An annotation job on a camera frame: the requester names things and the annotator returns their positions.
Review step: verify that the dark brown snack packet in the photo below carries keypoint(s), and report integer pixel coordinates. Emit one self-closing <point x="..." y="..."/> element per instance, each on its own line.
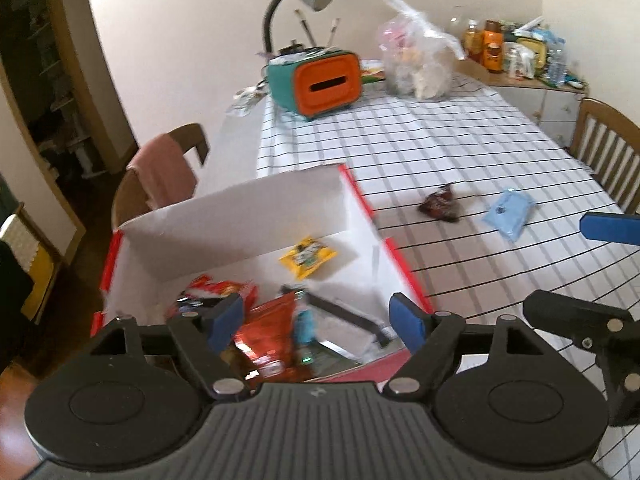
<point x="440" y="202"/>

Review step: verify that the shiny red snack packet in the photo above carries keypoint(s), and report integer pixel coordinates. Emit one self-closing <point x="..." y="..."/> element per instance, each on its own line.
<point x="265" y="332"/>

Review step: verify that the small teal snack packet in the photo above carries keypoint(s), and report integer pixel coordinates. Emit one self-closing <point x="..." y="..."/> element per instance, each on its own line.
<point x="305" y="322"/>

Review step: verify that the colourful packets behind tissue box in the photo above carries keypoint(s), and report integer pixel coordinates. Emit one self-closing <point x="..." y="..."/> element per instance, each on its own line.
<point x="372" y="72"/>

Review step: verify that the red cardboard box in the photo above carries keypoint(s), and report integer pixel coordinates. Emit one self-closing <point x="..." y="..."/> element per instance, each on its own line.
<point x="240" y="220"/>

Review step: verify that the red and white snack packet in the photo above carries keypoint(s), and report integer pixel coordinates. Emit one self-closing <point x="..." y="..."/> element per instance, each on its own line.
<point x="220" y="287"/>

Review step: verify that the yellow cushioned chair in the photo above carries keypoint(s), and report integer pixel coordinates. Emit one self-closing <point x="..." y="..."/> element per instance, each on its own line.
<point x="30" y="260"/>

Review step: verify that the wooden door frame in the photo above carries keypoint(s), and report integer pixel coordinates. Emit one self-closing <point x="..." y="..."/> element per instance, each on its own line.
<point x="55" y="110"/>

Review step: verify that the orange bottle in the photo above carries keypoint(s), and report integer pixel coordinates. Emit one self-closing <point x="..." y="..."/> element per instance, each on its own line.
<point x="491" y="47"/>

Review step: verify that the clear plastic bag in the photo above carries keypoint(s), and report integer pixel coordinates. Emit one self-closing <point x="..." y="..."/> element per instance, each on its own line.
<point x="420" y="55"/>

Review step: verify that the clear water bottle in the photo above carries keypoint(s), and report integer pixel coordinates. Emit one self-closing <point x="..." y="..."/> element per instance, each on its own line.
<point x="556" y="62"/>

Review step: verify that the bright yellow snack packet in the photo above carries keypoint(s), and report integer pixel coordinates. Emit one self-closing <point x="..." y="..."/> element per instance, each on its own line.
<point x="307" y="256"/>

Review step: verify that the cream sideboard cabinet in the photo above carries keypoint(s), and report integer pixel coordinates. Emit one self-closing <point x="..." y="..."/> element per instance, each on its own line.
<point x="545" y="105"/>

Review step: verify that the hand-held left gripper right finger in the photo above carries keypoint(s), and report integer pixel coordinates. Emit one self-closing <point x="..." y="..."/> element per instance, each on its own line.
<point x="407" y="322"/>

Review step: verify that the light blue snack packet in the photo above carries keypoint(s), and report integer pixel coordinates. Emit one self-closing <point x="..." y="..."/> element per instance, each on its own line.
<point x="510" y="212"/>

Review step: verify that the orange and teal tissue box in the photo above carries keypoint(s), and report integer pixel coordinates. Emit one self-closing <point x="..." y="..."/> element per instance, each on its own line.
<point x="322" y="85"/>

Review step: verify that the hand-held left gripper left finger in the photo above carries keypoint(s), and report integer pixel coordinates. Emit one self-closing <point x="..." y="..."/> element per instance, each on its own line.
<point x="227" y="320"/>

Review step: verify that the silver foil snack packet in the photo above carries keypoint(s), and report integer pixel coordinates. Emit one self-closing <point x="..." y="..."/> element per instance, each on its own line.
<point x="345" y="317"/>

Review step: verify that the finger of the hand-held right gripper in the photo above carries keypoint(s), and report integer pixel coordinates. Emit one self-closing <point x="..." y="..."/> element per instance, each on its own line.
<point x="575" y="315"/>
<point x="610" y="227"/>

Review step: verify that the wooden chair with curved back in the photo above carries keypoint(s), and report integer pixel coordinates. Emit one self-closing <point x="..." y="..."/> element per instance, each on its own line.
<point x="192" y="137"/>

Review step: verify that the pink cloth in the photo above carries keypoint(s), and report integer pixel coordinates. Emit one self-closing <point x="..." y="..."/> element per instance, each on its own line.
<point x="162" y="170"/>

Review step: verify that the black checked white tablecloth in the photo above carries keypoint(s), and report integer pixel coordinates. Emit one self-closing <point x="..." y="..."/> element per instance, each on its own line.
<point x="450" y="150"/>

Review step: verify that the yellow green packet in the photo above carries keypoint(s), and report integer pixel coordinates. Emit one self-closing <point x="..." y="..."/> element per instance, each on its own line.
<point x="531" y="50"/>

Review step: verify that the wooden slatted chair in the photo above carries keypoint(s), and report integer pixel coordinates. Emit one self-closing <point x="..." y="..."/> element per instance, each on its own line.
<point x="607" y="150"/>

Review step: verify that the amber bottle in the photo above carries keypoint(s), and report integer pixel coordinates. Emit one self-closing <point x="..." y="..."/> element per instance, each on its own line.
<point x="472" y="42"/>

